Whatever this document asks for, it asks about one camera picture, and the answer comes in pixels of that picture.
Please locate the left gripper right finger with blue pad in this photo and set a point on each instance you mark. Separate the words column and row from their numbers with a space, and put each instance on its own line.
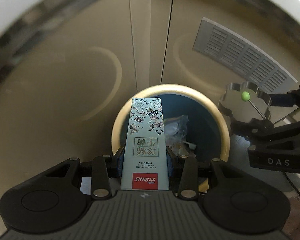
column 182, row 174

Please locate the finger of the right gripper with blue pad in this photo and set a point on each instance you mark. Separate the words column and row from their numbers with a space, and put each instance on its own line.
column 289, row 99
column 265, row 131

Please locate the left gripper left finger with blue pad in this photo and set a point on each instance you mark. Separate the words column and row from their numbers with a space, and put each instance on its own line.
column 105, row 167

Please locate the silver flower-shaped foil tray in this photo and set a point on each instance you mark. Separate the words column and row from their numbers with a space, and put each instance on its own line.
column 231, row 104

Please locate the light blue tea packet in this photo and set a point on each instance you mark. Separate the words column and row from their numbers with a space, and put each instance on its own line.
column 145, row 161

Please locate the green-tipped metal pick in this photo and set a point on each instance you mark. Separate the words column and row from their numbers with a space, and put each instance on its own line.
column 245, row 96

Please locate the clear plastic bag with trash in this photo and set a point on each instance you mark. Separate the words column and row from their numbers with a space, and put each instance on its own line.
column 175, row 136

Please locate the blue trash bin cream rim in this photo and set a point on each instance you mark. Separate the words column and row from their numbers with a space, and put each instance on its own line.
column 206, row 127

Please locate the grey cabinet vent grille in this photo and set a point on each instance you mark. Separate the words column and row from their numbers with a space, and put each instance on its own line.
column 242, row 57

